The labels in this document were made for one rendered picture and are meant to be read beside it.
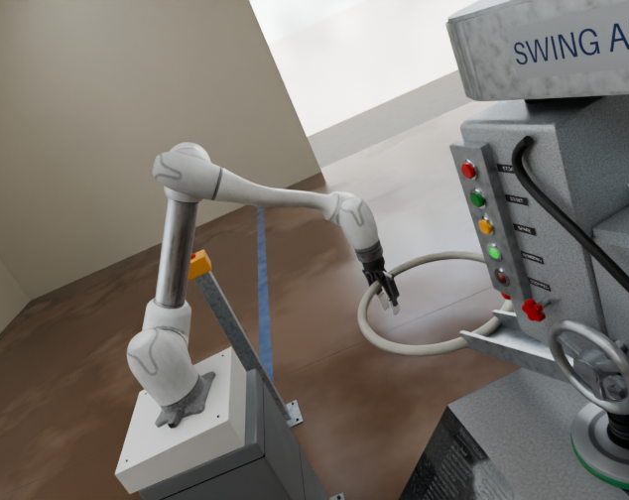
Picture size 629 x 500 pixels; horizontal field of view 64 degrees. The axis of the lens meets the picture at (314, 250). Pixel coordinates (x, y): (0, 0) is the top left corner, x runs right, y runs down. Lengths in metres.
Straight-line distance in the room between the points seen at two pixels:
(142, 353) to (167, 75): 6.00
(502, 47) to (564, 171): 0.17
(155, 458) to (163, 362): 0.28
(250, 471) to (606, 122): 1.37
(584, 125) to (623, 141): 0.07
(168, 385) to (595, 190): 1.30
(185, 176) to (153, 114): 5.99
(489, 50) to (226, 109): 6.68
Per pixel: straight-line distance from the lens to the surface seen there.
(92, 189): 7.84
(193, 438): 1.63
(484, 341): 1.31
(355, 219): 1.57
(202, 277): 2.49
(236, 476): 1.72
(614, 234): 0.75
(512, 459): 1.23
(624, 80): 0.61
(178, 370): 1.66
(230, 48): 7.28
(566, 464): 1.20
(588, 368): 0.81
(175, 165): 1.47
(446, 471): 1.35
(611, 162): 0.78
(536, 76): 0.69
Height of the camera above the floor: 1.78
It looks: 21 degrees down
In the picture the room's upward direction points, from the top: 25 degrees counter-clockwise
